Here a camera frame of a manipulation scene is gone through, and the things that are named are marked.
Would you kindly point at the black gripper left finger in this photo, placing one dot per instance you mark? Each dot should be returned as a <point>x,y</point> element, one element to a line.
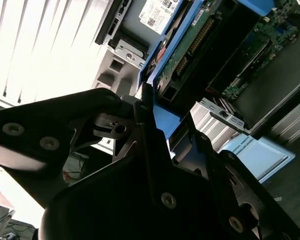
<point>40,117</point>

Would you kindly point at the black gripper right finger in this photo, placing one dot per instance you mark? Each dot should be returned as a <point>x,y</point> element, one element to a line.
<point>225,175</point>

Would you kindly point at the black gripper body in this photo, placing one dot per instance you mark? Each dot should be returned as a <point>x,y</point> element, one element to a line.
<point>115,212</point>

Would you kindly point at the hard disk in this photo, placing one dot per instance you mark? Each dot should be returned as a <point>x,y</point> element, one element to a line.
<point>222,55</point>

